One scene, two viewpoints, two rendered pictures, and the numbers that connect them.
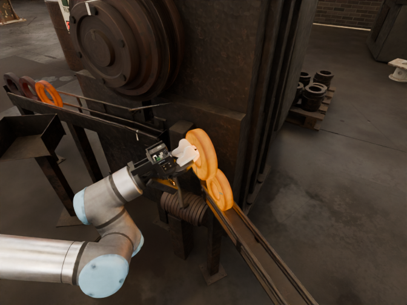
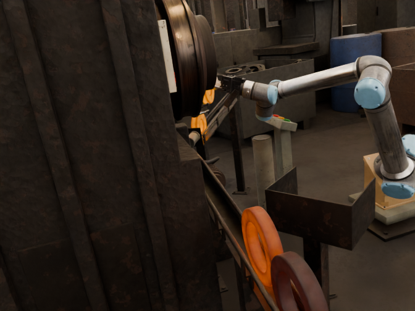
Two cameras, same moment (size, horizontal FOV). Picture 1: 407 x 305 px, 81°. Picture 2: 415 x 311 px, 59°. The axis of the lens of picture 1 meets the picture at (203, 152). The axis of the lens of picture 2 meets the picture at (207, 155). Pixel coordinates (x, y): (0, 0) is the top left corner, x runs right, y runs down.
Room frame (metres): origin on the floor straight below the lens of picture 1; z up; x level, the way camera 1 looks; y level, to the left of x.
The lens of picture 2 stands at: (1.90, 1.43, 1.21)
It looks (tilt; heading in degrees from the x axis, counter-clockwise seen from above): 19 degrees down; 228
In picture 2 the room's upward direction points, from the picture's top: 8 degrees counter-clockwise
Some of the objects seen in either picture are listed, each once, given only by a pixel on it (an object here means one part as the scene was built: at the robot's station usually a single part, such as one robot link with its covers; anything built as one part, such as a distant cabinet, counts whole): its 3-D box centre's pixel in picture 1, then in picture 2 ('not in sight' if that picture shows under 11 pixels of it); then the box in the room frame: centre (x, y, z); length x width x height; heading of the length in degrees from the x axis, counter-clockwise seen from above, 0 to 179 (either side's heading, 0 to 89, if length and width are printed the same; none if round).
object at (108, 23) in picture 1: (103, 47); (201, 53); (0.88, 0.35, 1.11); 0.28 x 0.06 x 0.28; 61
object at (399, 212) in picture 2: not in sight; (388, 202); (-0.16, 0.68, 0.10); 0.32 x 0.32 x 0.04; 62
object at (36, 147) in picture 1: (51, 177); (323, 281); (0.97, 0.89, 0.36); 0.26 x 0.20 x 0.72; 96
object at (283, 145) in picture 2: not in sight; (284, 161); (-0.01, 0.07, 0.31); 0.24 x 0.16 x 0.62; 61
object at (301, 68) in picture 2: not in sight; (255, 98); (-1.35, -1.21, 0.39); 1.03 x 0.83 x 0.77; 166
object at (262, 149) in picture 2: not in sight; (265, 175); (0.15, 0.03, 0.26); 0.12 x 0.12 x 0.52
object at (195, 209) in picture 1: (188, 229); (213, 210); (0.68, 0.08, 0.27); 0.22 x 0.13 x 0.53; 61
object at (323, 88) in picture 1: (276, 81); not in sight; (2.58, -0.83, 0.22); 1.20 x 0.81 x 0.44; 59
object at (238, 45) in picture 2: not in sight; (246, 66); (-2.64, -2.38, 0.55); 1.10 x 0.53 x 1.10; 81
